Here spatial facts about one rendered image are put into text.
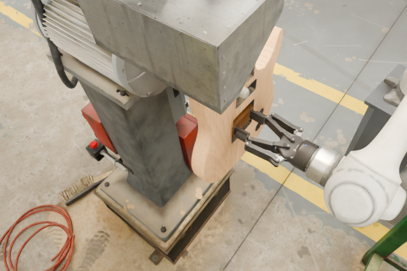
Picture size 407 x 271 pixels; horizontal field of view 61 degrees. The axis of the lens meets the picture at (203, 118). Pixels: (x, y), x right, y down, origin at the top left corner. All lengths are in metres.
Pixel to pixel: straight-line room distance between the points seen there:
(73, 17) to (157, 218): 1.04
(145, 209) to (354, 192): 1.19
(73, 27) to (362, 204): 0.73
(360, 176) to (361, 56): 2.15
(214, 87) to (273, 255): 1.47
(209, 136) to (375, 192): 0.38
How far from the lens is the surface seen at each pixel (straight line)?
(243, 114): 0.93
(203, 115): 0.74
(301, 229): 1.95
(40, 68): 2.99
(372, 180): 0.67
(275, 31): 0.91
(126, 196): 1.74
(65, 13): 0.93
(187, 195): 1.68
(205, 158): 0.86
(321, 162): 0.85
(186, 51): 0.49
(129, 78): 0.81
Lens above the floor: 1.82
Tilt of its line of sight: 53 degrees down
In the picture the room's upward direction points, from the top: 8 degrees counter-clockwise
